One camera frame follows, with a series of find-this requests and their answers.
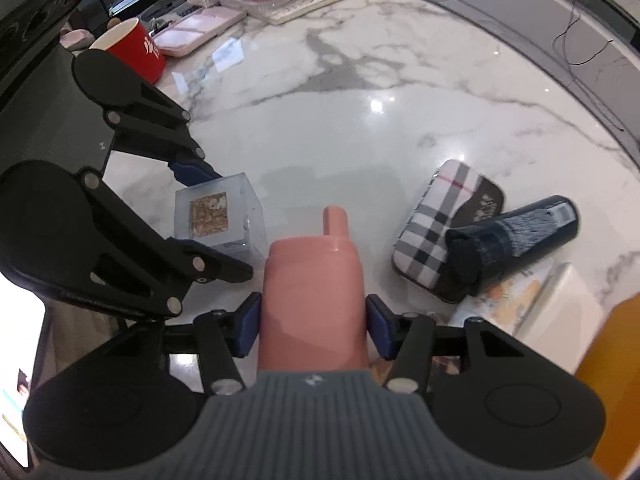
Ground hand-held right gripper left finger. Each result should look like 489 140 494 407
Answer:
120 292 263 397

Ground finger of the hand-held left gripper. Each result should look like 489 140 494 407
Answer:
65 169 254 318
102 80 224 187

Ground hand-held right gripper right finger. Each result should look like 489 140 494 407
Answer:
365 295 531 393

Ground clear acrylic cube gold flakes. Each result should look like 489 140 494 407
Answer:
173 172 268 262

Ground pink plastic bottle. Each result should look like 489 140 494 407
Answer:
257 205 371 377

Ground plaid glasses case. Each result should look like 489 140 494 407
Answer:
391 159 506 305

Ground black tube bottle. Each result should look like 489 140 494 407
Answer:
444 195 581 297

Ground orange storage box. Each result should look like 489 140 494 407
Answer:
572 292 640 478

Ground small pink object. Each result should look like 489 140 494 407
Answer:
60 29 95 52

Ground red cup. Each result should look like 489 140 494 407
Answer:
89 16 167 85

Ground illustrated booklet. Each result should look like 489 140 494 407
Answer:
447 259 556 343

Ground pink divided tray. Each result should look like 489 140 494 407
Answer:
152 6 248 58

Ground white flat box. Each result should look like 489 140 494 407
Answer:
517 261 610 358

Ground black cable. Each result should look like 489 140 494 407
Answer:
552 0 640 137

